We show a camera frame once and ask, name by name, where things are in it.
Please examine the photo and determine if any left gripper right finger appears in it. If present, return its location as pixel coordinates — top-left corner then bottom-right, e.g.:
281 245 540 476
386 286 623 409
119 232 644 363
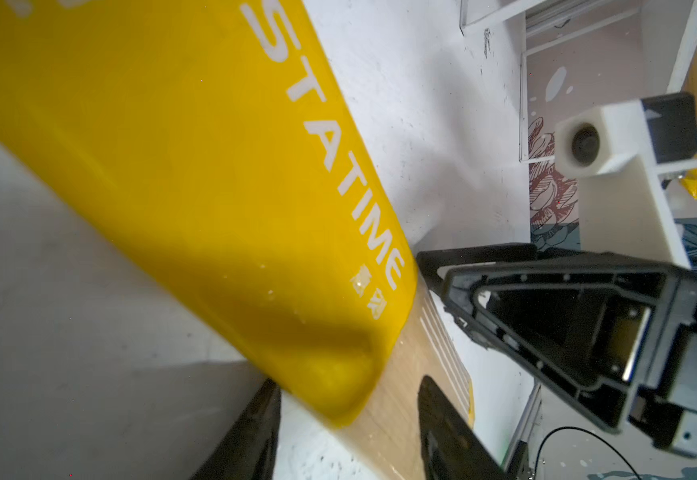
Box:
418 375 508 480

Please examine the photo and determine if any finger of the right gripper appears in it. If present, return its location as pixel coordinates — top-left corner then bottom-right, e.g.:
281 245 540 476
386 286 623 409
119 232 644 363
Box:
416 242 539 297

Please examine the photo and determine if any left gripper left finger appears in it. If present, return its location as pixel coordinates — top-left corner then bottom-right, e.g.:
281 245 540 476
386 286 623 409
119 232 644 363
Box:
190 379 282 480

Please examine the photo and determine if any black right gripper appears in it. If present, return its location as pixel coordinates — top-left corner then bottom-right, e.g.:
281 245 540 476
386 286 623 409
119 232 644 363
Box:
441 251 697 458

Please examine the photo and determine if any white two-tier shelf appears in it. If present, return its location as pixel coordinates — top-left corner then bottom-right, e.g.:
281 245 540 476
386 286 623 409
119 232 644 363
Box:
459 1 697 163

